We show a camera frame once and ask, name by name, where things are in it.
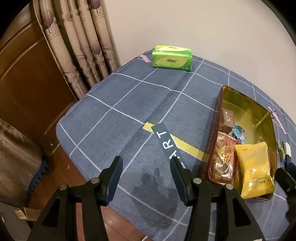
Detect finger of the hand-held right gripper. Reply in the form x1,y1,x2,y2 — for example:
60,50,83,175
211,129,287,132
285,155,296,171
275,167,296,197

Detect blue candy wrapper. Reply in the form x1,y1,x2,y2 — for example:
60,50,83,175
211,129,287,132
231,125,247,143

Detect blue foam mat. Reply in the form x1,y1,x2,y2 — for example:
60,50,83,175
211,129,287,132
28,160,49,197

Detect dark red tin box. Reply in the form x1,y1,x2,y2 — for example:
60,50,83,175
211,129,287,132
201,85,277,202

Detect blue checked tablecloth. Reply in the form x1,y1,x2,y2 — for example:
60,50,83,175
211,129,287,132
55,49,296,241

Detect green candy wrapper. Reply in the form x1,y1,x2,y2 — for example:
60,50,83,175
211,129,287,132
277,140,285,159

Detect brown wooden door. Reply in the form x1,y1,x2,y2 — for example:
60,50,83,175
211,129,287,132
0,14,93,149

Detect beige patterned curtain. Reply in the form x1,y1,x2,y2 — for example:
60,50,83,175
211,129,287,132
32,0,121,100

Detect small cardboard box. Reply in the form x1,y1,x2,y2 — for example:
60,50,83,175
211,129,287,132
14,207,40,220

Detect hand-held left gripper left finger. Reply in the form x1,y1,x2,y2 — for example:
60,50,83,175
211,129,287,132
28,156,123,241

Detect white plastic box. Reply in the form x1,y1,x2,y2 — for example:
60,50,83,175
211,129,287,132
0,202,33,241

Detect brown patterned cloth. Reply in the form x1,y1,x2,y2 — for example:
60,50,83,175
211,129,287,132
0,118,43,207

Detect green tissue pack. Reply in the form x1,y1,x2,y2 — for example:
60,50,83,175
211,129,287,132
152,45,193,72

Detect small yellow snack packet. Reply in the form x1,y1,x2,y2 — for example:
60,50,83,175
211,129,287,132
235,142,275,198

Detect small red brown packet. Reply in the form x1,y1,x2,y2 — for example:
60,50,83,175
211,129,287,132
218,108,235,133

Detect clear fried twist snack packet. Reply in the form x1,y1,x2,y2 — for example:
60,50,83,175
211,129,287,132
209,132,241,183

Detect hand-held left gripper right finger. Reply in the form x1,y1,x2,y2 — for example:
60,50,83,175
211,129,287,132
170,157,264,241

